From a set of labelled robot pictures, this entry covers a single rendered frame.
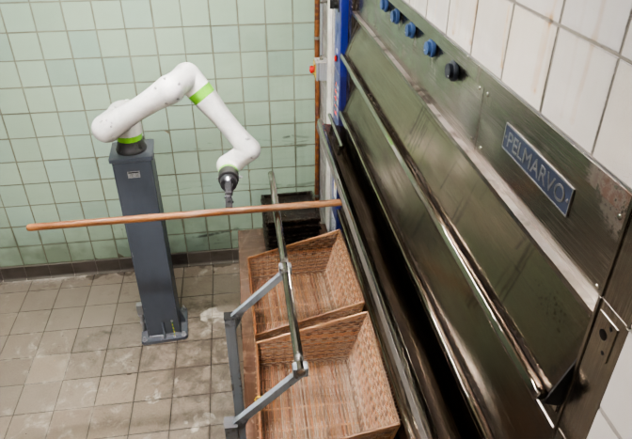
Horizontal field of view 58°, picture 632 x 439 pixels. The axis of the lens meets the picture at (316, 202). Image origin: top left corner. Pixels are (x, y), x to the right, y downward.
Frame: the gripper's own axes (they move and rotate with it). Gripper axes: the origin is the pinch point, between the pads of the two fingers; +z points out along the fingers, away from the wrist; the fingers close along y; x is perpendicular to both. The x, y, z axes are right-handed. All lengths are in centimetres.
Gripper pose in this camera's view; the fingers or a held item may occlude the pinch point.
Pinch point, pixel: (229, 204)
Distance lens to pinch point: 243.5
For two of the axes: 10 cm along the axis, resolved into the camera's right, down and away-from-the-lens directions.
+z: 1.4, 5.2, -8.4
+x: -9.9, 0.7, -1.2
